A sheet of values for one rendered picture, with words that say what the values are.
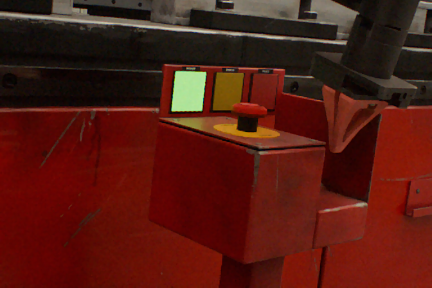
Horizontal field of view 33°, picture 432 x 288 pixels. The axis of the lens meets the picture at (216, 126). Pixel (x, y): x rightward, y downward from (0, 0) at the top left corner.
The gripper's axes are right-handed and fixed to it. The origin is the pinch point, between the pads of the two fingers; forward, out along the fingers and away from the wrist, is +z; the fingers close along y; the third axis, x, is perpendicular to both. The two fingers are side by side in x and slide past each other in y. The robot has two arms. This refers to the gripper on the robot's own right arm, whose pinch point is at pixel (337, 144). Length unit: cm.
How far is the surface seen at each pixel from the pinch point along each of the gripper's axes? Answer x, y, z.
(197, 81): 10.2, 14.0, -1.6
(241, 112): 11.5, 4.9, -2.0
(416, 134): -59, 23, 12
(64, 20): 19.1, 29.6, -2.8
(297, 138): 6.4, 0.8, -0.7
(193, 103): 10.3, 13.4, 0.8
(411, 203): -60, 19, 25
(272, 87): -2.6, 13.9, -1.1
